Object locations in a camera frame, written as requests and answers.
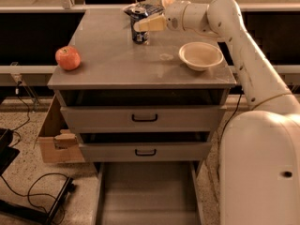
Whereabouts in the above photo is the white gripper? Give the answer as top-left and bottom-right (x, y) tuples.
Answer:
(133, 0), (189, 32)

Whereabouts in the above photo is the blue pepsi can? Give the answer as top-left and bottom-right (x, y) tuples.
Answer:
(130, 7), (148, 44)

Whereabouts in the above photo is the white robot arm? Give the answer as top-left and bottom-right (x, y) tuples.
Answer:
(134, 0), (300, 225)

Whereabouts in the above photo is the grey top drawer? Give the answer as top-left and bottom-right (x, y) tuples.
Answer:
(59, 89), (226, 133)

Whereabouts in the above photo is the grey drawer cabinet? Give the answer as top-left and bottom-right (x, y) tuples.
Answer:
(47, 7), (237, 176)

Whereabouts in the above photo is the grey middle drawer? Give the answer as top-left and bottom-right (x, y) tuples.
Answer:
(79, 132), (212, 162)

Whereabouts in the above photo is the grey open bottom drawer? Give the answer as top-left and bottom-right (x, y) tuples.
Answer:
(93, 161), (204, 225)

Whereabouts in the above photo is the blue chip bag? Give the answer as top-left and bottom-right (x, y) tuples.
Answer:
(123, 3), (164, 16)

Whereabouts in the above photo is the white bowl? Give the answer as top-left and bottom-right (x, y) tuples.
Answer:
(178, 42), (224, 71)

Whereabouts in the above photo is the red apple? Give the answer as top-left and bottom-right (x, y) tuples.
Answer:
(55, 46), (81, 70)

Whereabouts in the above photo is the cardboard box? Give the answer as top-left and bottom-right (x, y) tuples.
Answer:
(37, 97), (84, 163)

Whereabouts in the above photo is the black floor stand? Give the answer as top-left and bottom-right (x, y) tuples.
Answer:
(0, 127), (77, 225)

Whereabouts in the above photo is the black adapter cable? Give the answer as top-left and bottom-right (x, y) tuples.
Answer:
(218, 92), (244, 143)

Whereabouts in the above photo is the black floor cable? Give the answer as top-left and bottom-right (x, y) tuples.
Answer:
(0, 172), (70, 225)

